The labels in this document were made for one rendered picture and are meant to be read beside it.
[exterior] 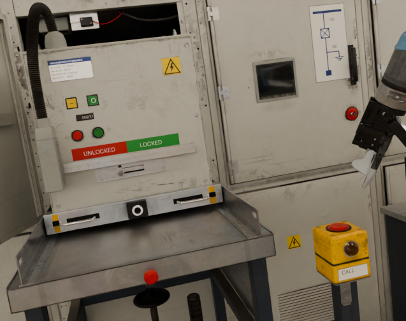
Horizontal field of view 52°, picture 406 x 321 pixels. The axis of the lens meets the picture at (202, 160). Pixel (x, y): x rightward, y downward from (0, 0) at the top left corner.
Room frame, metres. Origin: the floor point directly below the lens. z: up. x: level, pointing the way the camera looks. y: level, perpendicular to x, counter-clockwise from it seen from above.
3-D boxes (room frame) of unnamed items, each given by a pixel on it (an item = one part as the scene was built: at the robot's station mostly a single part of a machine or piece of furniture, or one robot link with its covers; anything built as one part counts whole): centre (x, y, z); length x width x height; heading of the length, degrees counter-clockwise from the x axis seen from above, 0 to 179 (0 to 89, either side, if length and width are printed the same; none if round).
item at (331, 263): (0.81, -0.25, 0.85); 0.08 x 0.08 x 0.10; 11
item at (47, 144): (1.14, 0.41, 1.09); 0.08 x 0.05 x 0.17; 11
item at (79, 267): (1.25, 0.22, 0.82); 0.68 x 0.62 x 0.06; 11
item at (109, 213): (1.26, 0.22, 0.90); 0.54 x 0.05 x 0.06; 101
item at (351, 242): (0.76, -0.26, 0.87); 0.03 x 0.01 x 0.03; 101
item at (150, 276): (0.90, 0.15, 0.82); 0.04 x 0.03 x 0.03; 11
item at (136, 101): (1.25, 0.22, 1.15); 0.48 x 0.01 x 0.48; 101
